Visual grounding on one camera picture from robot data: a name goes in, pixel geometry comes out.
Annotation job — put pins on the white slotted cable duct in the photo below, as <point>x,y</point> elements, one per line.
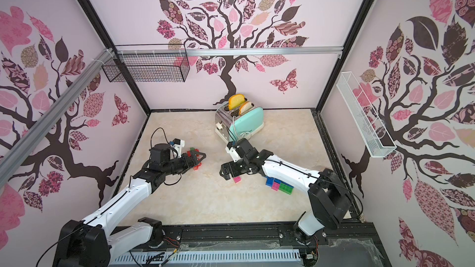
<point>205,258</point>

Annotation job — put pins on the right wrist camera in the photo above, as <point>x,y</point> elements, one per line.
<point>233,153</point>

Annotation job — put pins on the blue long lego brick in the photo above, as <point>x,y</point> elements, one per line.
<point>281,182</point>

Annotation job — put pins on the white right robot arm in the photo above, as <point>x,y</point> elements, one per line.
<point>330,200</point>

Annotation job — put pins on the aluminium rail back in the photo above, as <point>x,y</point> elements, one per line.
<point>241,51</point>

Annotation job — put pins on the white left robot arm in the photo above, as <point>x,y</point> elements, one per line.
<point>93,241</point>

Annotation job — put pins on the blue small lego brick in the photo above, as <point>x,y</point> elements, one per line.
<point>269,182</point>

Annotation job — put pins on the white wire shelf basket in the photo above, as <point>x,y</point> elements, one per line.
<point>359,99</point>

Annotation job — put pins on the black wire basket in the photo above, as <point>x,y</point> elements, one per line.
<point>150,65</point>

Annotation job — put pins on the toast slice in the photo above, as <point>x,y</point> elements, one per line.
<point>245,107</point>
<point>236,101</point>

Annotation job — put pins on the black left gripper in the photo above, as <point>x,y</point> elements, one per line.
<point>184,157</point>

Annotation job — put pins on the mint and cream toaster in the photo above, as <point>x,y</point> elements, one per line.
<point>231,126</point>

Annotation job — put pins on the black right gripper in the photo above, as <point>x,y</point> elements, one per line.
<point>237,166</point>

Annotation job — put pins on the aluminium rail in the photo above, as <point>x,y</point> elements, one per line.
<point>26,145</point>
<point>241,51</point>

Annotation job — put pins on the red long lego brick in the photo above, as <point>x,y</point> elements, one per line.
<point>197,166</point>

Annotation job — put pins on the pink small lego brick top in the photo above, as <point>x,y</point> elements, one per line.
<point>236,179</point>

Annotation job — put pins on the green lego brick right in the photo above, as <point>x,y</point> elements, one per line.
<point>285,188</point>

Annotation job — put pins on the aluminium rail left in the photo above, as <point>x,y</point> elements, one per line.
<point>26,145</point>

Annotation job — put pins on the toast slice right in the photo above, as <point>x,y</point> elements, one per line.
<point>245,107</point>

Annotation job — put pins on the toast slice left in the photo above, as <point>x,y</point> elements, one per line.
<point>236,101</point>

